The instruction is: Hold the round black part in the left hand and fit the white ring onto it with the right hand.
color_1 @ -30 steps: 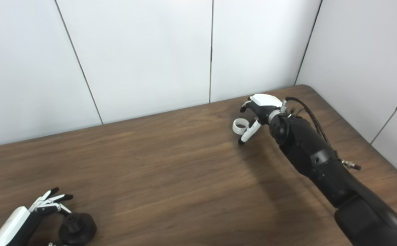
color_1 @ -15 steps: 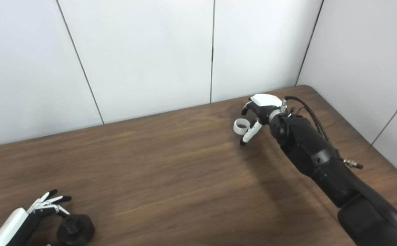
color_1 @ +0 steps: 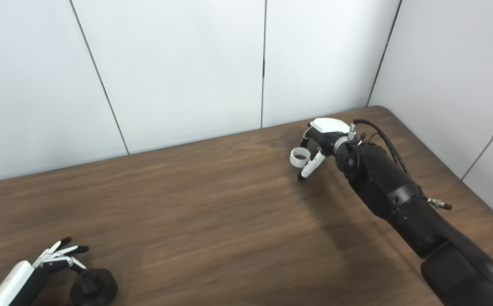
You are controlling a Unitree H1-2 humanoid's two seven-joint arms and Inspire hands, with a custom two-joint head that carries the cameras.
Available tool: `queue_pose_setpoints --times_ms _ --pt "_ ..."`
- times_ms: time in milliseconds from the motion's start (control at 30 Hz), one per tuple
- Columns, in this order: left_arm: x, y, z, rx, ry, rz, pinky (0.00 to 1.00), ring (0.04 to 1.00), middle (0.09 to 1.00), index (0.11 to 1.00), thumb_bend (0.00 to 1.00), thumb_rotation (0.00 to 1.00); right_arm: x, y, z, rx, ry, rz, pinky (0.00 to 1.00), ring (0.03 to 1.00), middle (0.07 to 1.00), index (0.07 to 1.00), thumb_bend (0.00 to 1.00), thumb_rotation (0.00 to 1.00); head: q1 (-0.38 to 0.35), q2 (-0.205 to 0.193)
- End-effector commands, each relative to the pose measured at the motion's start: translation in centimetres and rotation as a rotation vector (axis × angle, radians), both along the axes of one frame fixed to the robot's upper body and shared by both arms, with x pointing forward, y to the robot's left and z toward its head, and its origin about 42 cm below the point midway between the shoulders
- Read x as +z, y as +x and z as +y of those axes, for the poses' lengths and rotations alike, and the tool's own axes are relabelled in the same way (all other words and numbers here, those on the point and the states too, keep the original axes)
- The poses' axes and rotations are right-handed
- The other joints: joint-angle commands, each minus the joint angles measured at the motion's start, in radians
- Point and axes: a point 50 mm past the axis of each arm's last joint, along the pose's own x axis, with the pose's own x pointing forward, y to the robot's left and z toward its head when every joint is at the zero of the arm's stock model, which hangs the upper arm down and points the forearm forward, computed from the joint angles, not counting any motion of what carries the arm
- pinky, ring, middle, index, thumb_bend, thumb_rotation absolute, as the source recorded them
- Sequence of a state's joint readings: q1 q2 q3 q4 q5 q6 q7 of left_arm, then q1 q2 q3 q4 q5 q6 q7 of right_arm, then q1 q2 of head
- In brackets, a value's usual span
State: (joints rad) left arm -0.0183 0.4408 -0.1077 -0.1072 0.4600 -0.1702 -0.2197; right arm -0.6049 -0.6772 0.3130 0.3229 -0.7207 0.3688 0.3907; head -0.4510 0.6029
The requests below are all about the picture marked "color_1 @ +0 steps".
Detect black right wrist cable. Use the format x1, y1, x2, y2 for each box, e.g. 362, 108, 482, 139
352, 119, 453, 211

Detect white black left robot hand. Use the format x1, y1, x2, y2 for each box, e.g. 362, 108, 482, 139
0, 237, 90, 306

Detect round black plastic part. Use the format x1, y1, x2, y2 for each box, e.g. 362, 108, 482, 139
70, 268, 118, 306

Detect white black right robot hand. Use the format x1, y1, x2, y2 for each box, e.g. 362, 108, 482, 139
297, 118, 357, 181

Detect white ribbed plastic ring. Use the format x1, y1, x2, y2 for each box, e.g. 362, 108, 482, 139
290, 147, 311, 167

